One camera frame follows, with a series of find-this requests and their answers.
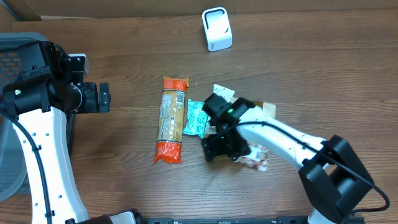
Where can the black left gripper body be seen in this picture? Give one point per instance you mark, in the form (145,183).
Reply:
(90,101)

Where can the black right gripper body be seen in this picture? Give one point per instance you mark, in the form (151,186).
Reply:
(232,142)

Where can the beige PanTree snack pouch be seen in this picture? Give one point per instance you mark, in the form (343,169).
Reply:
(258,158)

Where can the teal snack packet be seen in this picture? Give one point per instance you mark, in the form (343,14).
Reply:
(196,119)

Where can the white cream tube gold cap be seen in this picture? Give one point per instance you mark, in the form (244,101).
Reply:
(225,93)

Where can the orange spaghetti packet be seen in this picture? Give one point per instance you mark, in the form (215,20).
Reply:
(171,117)

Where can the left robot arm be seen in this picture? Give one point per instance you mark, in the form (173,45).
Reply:
(55,198)

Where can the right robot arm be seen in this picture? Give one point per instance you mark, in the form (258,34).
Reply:
(334,178)

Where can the white barcode scanner stand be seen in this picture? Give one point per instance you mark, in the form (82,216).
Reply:
(217,29)

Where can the grey plastic mesh basket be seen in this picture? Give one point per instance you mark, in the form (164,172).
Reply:
(9,155)

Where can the cardboard back panel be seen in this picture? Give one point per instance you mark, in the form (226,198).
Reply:
(35,9)

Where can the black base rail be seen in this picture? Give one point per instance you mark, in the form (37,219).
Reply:
(278,220)

